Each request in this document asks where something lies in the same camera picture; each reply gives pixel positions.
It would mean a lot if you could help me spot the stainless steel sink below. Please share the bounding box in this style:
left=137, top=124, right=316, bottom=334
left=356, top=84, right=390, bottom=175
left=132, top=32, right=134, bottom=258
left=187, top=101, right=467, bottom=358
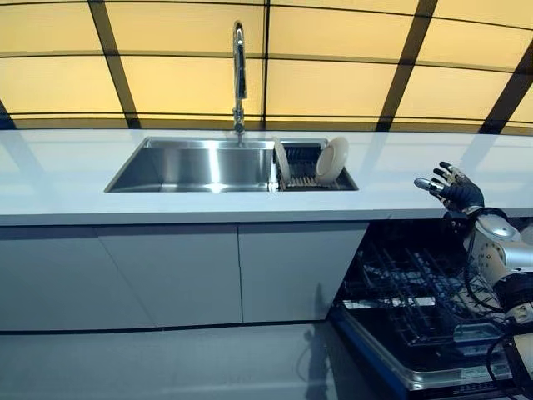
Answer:
left=103, top=136, right=360, bottom=194

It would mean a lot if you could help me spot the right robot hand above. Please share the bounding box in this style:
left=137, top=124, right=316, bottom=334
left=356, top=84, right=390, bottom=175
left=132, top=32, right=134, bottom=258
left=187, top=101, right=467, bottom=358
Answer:
left=413, top=161, right=486, bottom=216

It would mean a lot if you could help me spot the white ceramic plate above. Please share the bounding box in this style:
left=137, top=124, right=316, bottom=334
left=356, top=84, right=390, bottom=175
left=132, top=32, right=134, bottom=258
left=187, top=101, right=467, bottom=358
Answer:
left=271, top=137, right=291, bottom=183
left=314, top=136, right=351, bottom=184

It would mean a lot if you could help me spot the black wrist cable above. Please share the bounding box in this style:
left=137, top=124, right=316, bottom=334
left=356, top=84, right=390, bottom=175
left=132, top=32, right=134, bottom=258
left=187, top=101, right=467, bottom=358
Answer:
left=460, top=232, right=517, bottom=400

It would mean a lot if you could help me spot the wire dishwasher rack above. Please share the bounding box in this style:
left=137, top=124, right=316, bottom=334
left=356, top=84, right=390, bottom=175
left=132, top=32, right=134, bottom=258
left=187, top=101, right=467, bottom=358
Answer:
left=345, top=235, right=516, bottom=348

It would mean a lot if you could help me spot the open dishwasher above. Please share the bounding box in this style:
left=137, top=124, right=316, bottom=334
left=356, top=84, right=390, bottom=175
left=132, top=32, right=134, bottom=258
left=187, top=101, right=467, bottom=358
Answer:
left=327, top=216, right=533, bottom=400

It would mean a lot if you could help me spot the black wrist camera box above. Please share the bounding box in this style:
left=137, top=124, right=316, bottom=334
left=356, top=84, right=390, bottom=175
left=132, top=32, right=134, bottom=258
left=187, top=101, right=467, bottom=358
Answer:
left=446, top=209, right=471, bottom=229

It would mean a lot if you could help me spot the chrome kitchen faucet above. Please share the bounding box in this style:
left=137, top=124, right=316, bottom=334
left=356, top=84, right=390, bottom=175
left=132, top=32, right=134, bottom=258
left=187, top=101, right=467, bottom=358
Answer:
left=232, top=20, right=249, bottom=147

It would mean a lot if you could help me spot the black dish drying rack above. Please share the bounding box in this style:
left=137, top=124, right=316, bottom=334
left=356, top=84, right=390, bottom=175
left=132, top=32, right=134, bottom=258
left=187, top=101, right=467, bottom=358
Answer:
left=273, top=141, right=357, bottom=192

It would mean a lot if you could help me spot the white cabinet door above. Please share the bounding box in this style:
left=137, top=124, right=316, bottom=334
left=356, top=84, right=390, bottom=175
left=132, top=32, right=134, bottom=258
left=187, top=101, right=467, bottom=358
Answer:
left=237, top=222, right=370, bottom=324
left=0, top=226, right=156, bottom=333
left=96, top=224, right=243, bottom=329

